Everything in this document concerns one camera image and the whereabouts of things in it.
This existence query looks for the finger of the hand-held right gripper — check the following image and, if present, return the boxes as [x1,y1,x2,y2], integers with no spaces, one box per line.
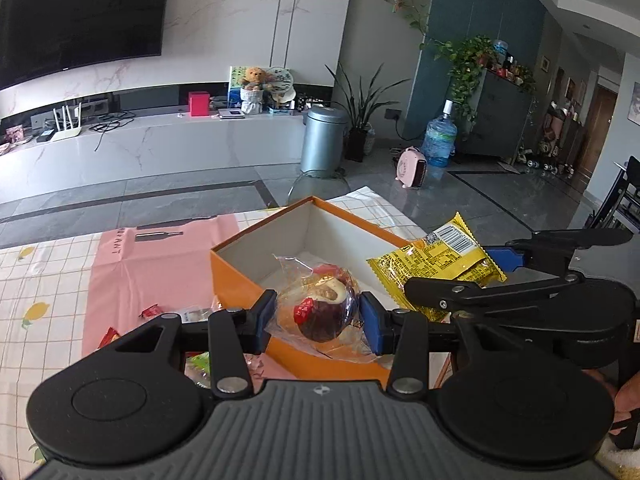
[487,228,632,281]
[403,272,583,321]

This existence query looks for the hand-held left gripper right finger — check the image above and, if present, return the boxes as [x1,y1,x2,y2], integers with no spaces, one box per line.
[359,291,461,397]

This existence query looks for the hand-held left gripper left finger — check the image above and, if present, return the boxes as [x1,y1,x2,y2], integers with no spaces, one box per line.
[100,289,279,398]

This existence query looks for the yellow snack packet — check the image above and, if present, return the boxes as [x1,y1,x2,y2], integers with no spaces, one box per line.
[366,212,507,321]

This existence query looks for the chocolate pastry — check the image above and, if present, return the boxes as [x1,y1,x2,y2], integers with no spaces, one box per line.
[265,255,368,361]

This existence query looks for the orange cardboard box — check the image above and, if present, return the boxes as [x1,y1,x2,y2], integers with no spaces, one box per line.
[210,196,431,382]

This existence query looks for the person's right hand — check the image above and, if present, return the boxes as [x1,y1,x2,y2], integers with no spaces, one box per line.
[582,367,640,423]

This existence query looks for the green snack packet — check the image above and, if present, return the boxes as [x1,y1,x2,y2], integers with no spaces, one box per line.
[185,352,213,391]

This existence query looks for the pink printed mat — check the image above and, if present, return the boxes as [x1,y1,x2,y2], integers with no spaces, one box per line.
[82,212,301,386]

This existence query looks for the pink space heater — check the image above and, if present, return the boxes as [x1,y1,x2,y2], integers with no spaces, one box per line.
[393,146,430,190]

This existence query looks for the dark shelf rack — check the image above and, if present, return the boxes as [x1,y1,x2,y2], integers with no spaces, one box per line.
[537,100,588,177]

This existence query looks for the black chair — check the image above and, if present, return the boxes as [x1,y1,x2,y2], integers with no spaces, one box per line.
[585,155,640,241]

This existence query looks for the blue water jug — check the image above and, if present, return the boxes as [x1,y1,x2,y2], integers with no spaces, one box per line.
[421,100,458,168]

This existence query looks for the grey sideboard cabinet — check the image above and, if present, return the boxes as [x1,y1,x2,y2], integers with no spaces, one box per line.
[457,67,533,158]

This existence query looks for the brown wooden door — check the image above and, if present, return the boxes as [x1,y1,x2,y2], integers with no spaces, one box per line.
[580,85,618,181]

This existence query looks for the silver trash can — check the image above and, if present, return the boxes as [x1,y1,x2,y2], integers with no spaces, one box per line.
[300,106,349,177]

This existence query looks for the marble television console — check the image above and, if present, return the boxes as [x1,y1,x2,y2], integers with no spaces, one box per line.
[0,80,336,206]

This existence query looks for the group of bottles and jars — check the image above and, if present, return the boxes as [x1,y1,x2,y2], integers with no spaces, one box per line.
[492,40,536,83]

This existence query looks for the green pothos plant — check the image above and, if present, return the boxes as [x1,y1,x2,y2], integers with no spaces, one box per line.
[420,35,498,121]

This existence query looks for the long-leaf potted plant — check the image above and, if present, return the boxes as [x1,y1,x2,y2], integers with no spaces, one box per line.
[325,62,411,163]

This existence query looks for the white checkered lemon tablecloth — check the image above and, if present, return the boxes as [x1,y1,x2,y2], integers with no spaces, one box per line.
[0,186,451,466]

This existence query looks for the blue picture box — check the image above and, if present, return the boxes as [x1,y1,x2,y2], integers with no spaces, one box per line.
[229,66,246,111]

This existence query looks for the painted round fan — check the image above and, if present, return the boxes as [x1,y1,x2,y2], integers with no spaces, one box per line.
[270,66,297,107]

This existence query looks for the brown teddy bear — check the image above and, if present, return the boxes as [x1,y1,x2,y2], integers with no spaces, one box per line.
[235,66,266,92]

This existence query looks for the white router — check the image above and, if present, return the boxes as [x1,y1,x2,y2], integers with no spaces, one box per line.
[50,102,86,143]

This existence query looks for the large black television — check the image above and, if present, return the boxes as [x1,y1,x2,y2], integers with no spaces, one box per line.
[0,0,173,92]

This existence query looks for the black cables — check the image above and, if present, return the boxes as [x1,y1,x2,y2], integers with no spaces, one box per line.
[90,110,137,152]

